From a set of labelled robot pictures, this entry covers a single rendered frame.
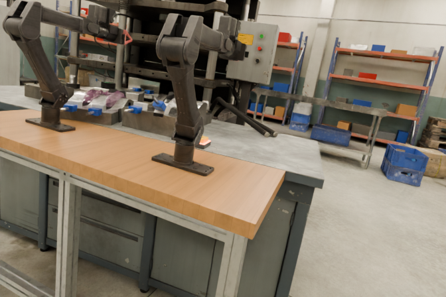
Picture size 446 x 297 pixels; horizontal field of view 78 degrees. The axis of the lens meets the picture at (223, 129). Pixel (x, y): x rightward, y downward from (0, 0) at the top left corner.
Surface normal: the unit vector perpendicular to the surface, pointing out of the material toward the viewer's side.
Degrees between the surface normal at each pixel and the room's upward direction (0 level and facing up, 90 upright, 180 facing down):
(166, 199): 90
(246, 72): 90
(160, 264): 90
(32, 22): 90
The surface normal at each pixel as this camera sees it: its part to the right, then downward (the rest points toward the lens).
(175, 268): -0.29, 0.15
